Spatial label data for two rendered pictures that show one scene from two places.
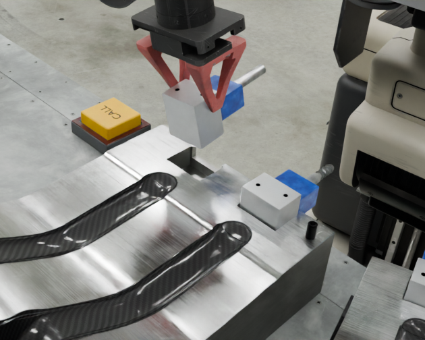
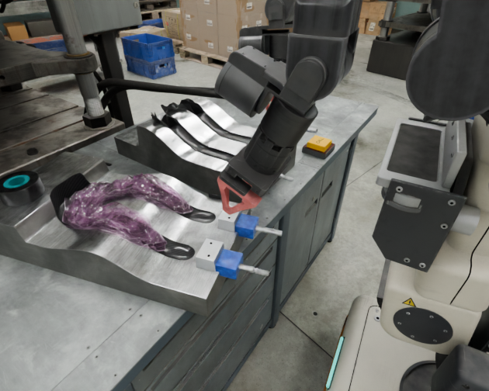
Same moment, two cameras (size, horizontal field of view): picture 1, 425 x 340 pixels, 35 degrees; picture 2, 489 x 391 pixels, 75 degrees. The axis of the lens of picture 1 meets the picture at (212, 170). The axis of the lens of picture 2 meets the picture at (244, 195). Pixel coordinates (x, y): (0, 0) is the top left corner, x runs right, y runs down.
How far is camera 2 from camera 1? 0.86 m
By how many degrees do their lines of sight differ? 64
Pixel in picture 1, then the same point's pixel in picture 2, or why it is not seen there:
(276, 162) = not seen: outside the picture
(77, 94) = (340, 139)
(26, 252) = (212, 126)
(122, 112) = (321, 143)
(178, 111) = not seen: hidden behind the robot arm
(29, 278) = (195, 123)
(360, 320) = (211, 201)
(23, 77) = (341, 126)
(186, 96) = not seen: hidden behind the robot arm
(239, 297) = (205, 164)
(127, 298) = (202, 147)
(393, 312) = (217, 210)
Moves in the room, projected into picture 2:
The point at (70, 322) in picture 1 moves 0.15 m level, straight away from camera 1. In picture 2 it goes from (181, 132) to (230, 123)
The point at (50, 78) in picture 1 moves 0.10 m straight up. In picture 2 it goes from (346, 132) to (352, 105)
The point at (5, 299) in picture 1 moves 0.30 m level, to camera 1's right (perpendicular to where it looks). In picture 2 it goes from (182, 118) to (175, 174)
